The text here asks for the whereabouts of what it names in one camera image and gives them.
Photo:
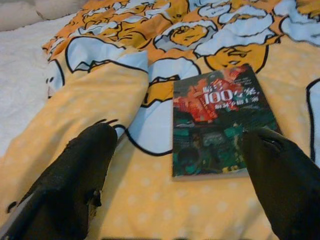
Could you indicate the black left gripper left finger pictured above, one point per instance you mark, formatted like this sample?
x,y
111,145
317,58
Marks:
x,y
65,180

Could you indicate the cream bolster pillow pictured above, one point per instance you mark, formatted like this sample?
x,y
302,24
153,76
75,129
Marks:
x,y
17,15

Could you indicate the dark green and red book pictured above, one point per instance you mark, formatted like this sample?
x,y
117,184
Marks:
x,y
212,112

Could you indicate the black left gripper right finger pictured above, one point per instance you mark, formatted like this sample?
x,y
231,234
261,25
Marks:
x,y
285,185

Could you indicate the white quilted mattress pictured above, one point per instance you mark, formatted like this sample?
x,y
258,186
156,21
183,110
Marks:
x,y
20,82

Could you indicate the yellow cartoon egg print blanket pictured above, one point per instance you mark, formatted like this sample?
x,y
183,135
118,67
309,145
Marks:
x,y
155,200

